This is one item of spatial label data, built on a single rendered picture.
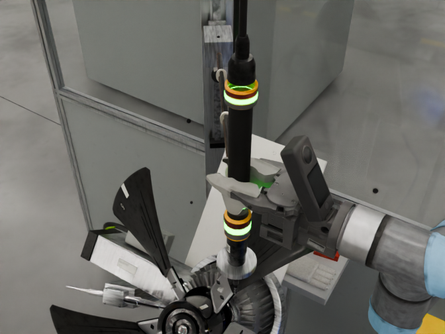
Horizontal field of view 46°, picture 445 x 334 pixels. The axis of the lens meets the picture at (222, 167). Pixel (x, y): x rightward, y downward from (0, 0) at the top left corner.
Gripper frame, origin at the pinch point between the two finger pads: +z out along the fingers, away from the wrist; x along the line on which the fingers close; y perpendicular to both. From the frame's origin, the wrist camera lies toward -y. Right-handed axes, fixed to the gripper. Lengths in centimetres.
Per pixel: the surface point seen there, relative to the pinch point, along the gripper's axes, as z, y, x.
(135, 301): 26, 55, 1
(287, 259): -8.4, 26.4, 9.6
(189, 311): 6.9, 40.5, -2.1
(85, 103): 108, 66, 70
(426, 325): -36, 58, 34
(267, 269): -5.4, 29.4, 7.8
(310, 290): -4, 79, 44
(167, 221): 72, 116, 71
